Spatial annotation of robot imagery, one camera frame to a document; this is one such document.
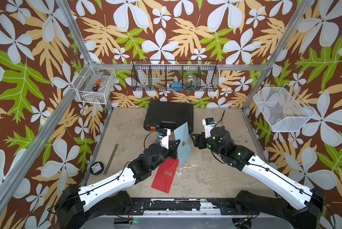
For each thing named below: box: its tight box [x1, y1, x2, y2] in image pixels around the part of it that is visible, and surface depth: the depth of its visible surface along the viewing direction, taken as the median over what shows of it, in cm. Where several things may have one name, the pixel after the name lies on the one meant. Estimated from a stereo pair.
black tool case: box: [143, 101, 194, 135], surface depth 110 cm
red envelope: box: [150, 157, 180, 194], surface depth 86 cm
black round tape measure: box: [89, 161, 105, 176], surface depth 88 cm
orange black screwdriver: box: [92, 79, 102, 93], surface depth 82 cm
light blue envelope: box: [173, 121, 192, 166], surface depth 75 cm
